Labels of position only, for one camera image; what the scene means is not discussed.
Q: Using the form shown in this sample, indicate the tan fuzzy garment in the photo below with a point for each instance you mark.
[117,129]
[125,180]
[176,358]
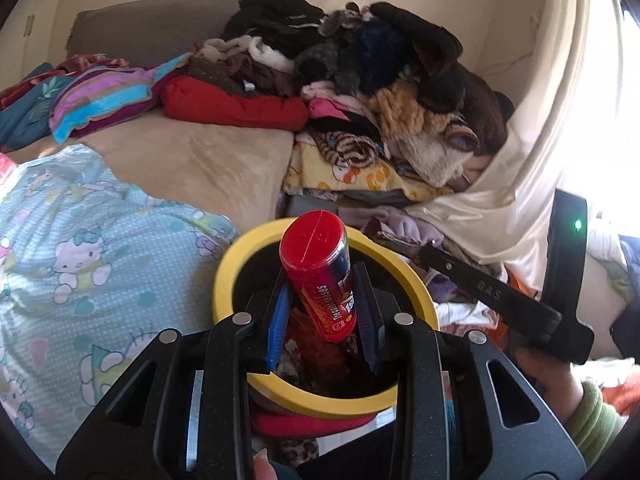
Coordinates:
[400,110]

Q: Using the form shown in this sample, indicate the cream plush garment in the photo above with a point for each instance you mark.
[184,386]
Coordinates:
[435,157]

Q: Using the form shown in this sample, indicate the purple striped pillow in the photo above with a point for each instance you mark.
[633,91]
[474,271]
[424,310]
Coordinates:
[110,97]

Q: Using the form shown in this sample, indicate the navy fuzzy garment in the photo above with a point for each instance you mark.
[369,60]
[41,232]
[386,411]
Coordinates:
[375,50]

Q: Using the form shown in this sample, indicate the red cushion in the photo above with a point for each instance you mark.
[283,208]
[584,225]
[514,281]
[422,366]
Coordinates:
[235,107]

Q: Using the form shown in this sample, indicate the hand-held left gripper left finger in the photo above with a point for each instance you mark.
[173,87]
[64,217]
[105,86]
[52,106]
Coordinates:
[280,330]

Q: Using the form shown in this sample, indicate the beige mattress cushion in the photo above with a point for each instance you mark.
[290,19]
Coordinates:
[200,170]

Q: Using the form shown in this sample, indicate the dark brown plush garment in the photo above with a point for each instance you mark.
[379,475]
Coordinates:
[480,105]

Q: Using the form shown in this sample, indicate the cream satin curtain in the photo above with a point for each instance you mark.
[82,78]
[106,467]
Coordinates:
[530,160]

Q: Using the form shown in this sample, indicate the white fleece garment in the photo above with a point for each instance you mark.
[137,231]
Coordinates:
[270,57]

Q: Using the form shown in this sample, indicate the dark brown dotted garment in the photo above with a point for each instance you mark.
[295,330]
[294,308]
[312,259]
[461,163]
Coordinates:
[225,72]

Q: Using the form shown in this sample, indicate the maroon floral blanket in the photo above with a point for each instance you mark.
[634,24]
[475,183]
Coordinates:
[90,62]

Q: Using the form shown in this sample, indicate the lilac fleece cloth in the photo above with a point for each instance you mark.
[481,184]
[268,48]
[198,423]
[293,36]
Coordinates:
[405,225]

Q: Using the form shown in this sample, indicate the black jacket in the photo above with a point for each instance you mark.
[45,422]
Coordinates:
[270,17]

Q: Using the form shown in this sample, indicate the pink bear blanket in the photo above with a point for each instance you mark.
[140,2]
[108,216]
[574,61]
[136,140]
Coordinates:
[4,167]

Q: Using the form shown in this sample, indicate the leopard print cloth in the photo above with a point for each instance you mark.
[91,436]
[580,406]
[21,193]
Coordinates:
[300,452]

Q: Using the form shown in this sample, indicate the black fleece garment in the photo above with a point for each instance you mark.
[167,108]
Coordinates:
[415,30]

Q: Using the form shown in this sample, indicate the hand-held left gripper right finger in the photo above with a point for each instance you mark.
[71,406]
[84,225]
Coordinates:
[367,330]

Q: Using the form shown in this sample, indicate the blue floral quilt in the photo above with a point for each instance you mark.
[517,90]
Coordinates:
[30,110]

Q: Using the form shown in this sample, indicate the grey headboard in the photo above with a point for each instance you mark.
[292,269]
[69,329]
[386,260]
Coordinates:
[150,30]

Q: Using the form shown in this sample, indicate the tiger striped cloth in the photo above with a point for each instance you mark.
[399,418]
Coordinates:
[350,147]

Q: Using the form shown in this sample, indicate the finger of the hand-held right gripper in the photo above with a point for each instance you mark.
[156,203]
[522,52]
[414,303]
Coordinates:
[442,260]

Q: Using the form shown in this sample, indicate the magenta cloth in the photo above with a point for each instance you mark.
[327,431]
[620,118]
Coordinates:
[310,425]

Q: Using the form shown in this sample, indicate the light blue cartoon sheet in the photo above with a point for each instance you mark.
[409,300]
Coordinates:
[125,260]

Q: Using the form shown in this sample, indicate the grey speckled garment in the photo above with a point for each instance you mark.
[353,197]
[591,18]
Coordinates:
[320,57]

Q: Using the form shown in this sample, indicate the person's left hand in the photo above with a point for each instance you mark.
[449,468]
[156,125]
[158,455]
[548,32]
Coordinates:
[265,467]

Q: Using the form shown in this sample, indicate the yellow cartoon blanket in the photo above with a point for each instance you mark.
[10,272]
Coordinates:
[320,175]

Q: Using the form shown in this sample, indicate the pink garment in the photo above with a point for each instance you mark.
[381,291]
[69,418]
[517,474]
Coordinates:
[330,105]

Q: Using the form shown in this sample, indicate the person's right hand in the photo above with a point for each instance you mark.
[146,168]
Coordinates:
[545,380]

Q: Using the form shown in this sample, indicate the black bin with yellow rim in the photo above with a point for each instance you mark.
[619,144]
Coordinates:
[235,270]

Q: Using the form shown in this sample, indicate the red cylindrical snack can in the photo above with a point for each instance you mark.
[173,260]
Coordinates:
[320,270]

